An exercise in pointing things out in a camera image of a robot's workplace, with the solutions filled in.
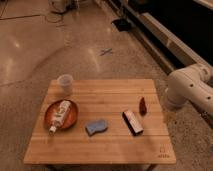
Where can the black and white eraser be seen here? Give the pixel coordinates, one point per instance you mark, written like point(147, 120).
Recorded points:
point(132, 122)

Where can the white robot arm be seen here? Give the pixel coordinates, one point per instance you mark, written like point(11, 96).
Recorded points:
point(190, 84)

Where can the wooden table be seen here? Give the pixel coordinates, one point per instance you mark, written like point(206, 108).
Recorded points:
point(106, 99)

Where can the blue sponge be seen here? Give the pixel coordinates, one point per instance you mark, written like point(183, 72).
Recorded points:
point(97, 126)

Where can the small brown bottle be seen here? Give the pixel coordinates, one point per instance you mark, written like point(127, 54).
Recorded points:
point(142, 106)

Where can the clear plastic cup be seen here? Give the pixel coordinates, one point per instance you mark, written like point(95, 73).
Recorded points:
point(65, 81)

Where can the orange plate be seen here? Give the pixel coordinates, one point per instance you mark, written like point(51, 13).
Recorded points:
point(70, 119)

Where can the white plastic bottle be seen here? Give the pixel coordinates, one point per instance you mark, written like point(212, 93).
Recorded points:
point(59, 116)

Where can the black floor plate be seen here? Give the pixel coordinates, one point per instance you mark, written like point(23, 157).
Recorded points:
point(122, 24)

